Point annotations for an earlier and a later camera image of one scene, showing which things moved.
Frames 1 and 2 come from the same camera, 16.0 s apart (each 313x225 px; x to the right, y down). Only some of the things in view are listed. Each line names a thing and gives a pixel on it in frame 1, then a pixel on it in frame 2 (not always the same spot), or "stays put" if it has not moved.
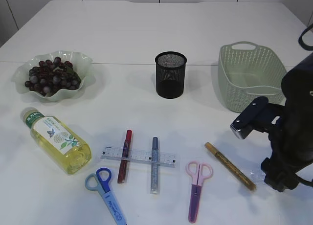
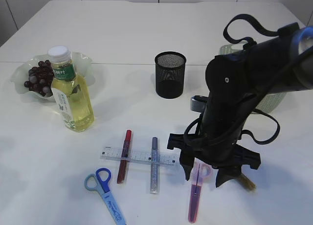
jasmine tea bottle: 69,151 → 72,94
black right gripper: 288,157 → 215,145
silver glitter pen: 154,167 stays put
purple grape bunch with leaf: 52,76 stays put
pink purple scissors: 199,171 stays put
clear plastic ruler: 139,156 stays put
